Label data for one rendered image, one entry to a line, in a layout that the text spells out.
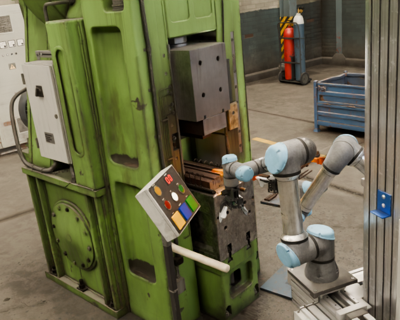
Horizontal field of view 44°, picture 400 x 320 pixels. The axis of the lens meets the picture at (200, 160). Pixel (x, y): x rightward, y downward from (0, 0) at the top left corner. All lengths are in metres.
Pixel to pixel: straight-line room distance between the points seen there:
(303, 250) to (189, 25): 1.47
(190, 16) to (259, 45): 8.18
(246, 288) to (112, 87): 1.58
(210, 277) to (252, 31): 8.18
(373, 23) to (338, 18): 10.20
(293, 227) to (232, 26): 1.55
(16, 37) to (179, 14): 5.17
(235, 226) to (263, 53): 8.27
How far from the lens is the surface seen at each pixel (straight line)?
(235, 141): 3.34
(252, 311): 3.52
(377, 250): 2.18
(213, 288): 3.34
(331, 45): 12.34
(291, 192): 2.06
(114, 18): 2.78
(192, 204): 2.65
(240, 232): 3.24
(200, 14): 3.04
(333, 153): 2.47
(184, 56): 2.79
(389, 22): 1.89
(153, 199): 2.41
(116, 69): 2.93
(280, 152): 1.99
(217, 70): 2.93
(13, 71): 7.87
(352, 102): 6.76
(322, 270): 2.28
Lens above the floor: 2.09
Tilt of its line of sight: 19 degrees down
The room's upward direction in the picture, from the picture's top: 6 degrees counter-clockwise
